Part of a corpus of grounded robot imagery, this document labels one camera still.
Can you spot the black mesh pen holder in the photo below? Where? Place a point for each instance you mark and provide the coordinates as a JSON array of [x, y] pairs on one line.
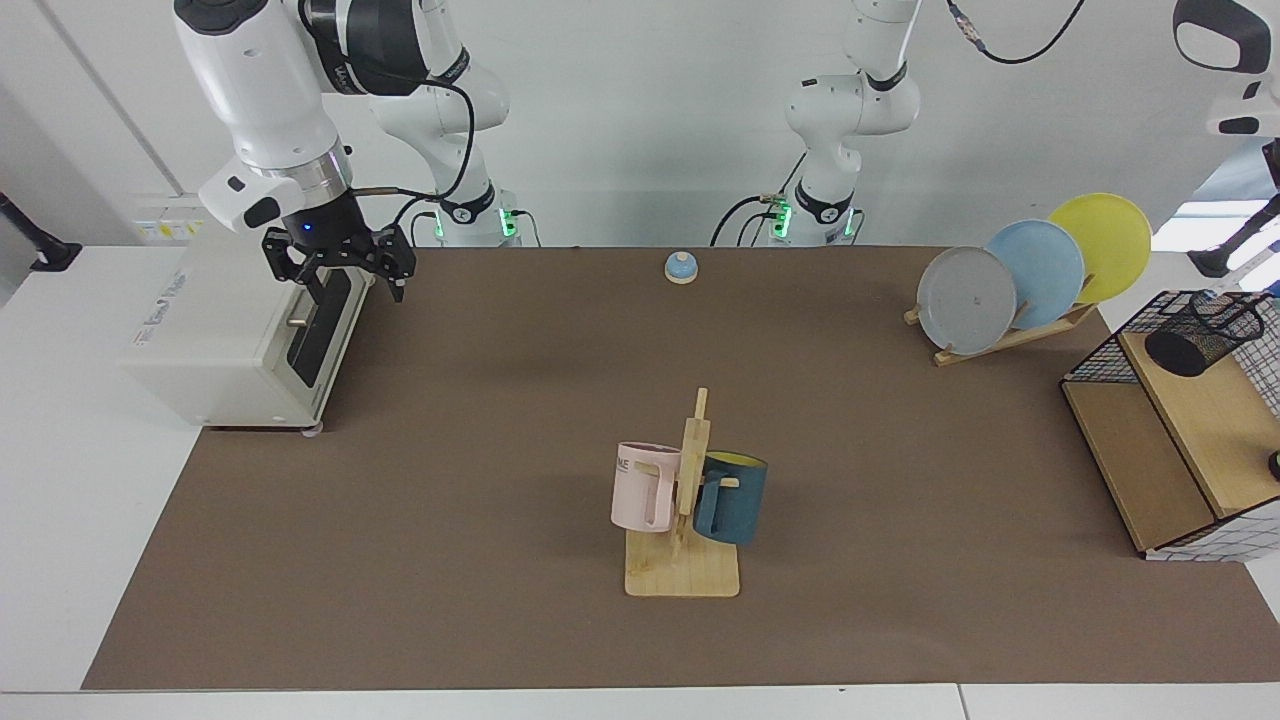
[[1185, 350]]

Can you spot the pale toaster oven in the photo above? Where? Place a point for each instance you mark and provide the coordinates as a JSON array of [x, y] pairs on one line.
[[220, 340]]

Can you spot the black stand leg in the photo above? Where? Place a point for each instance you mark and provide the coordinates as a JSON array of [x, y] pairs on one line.
[[45, 250], [1212, 264]]

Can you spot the yellow plate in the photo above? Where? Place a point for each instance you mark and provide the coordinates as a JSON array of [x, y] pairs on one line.
[[1110, 235]]

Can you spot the light blue plate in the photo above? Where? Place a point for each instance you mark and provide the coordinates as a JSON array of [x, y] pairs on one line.
[[1045, 265]]

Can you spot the brown table cloth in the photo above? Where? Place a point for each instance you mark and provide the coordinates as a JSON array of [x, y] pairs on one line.
[[500, 500]]

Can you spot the wooden plate rack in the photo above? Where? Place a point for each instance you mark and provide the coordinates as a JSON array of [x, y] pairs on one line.
[[1010, 342]]

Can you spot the grey plate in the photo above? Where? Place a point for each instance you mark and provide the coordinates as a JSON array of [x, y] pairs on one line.
[[965, 300]]

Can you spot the pink cup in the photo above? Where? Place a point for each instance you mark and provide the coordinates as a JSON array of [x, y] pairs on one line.
[[640, 490]]

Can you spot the dark teal cup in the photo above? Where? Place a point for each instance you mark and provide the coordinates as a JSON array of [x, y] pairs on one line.
[[735, 500]]

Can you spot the wooden cup stand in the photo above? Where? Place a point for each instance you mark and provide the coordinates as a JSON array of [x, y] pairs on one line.
[[685, 575]]

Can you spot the white wall socket strip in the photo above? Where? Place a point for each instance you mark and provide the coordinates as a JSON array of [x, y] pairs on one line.
[[170, 228]]

